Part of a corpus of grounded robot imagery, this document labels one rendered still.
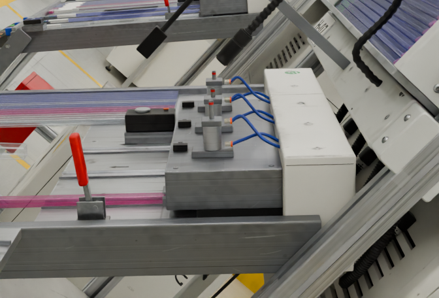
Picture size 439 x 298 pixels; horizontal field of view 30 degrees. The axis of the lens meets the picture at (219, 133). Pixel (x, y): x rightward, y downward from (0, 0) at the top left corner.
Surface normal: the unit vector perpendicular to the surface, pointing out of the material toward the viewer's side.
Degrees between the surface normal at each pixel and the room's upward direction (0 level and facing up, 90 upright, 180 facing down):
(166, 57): 90
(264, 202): 90
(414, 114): 90
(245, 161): 44
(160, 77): 90
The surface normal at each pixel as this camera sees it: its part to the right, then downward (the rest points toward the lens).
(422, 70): 0.00, 0.28
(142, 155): -0.03, -0.96
